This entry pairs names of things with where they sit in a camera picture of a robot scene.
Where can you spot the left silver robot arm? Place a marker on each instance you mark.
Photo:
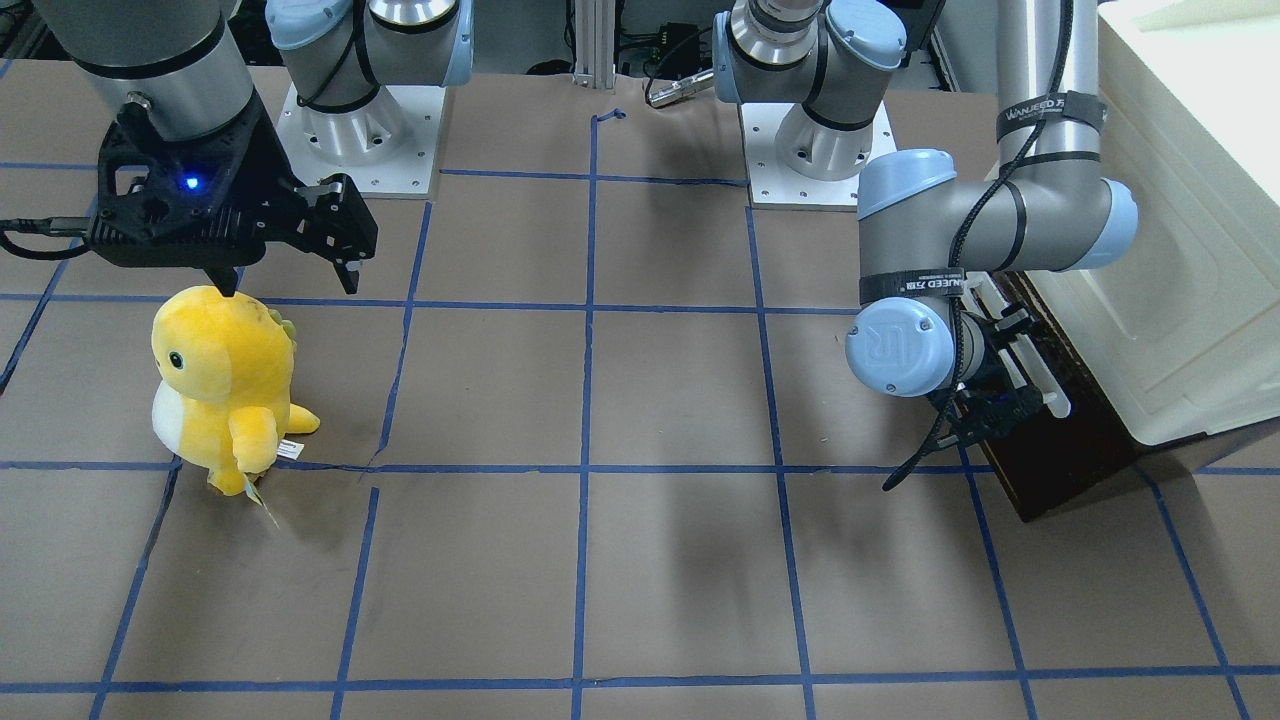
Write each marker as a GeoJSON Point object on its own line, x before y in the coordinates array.
{"type": "Point", "coordinates": [921, 230]}

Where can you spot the cream plastic storage box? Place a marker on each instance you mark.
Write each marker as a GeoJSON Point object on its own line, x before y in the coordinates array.
{"type": "Point", "coordinates": [1182, 332]}

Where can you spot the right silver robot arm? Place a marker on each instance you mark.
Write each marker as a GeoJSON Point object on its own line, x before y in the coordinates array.
{"type": "Point", "coordinates": [180, 60]}

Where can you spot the dark wooden drawer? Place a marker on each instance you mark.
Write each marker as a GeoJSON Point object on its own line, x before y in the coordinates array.
{"type": "Point", "coordinates": [1044, 463]}

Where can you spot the yellow plush dinosaur toy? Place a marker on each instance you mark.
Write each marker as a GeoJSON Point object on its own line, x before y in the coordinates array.
{"type": "Point", "coordinates": [224, 400]}

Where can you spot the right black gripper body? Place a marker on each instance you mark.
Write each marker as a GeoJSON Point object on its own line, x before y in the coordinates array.
{"type": "Point", "coordinates": [268, 168]}

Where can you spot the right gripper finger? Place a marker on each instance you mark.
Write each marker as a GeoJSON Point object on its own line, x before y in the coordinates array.
{"type": "Point", "coordinates": [337, 225]}
{"type": "Point", "coordinates": [225, 279]}

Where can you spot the aluminium frame post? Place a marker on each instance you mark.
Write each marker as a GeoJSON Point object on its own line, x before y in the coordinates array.
{"type": "Point", "coordinates": [594, 34]}

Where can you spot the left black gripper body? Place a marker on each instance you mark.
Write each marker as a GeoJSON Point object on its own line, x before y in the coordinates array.
{"type": "Point", "coordinates": [1003, 404]}

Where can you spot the white drawer handle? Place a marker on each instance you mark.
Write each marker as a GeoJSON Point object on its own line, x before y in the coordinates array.
{"type": "Point", "coordinates": [1014, 348]}

